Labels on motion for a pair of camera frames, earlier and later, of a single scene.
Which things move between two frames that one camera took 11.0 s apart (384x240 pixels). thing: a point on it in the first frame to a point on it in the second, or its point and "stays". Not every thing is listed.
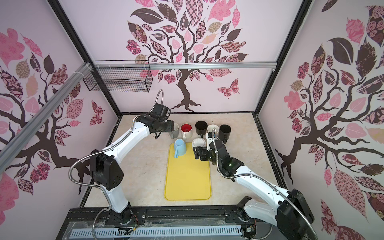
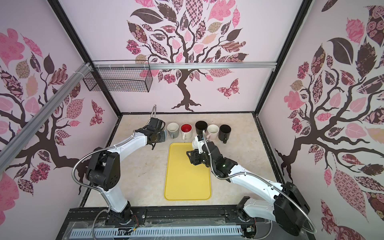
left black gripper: x=170 y=126 to x=162 y=139
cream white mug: x=186 y=129 stays
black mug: x=225 y=131 stays
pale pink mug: x=210 y=127 stays
